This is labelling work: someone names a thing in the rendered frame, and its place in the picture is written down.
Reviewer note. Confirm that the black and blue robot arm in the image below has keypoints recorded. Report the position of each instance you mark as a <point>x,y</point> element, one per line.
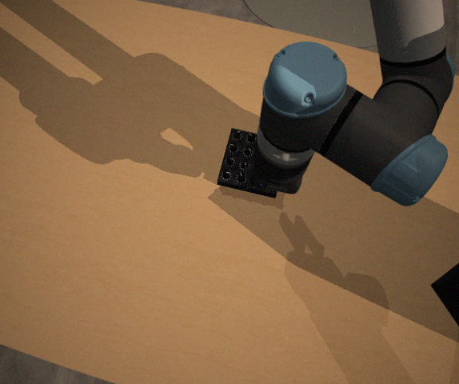
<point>387,141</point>

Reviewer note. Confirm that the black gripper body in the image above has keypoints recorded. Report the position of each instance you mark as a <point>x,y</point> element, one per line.
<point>274,169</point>

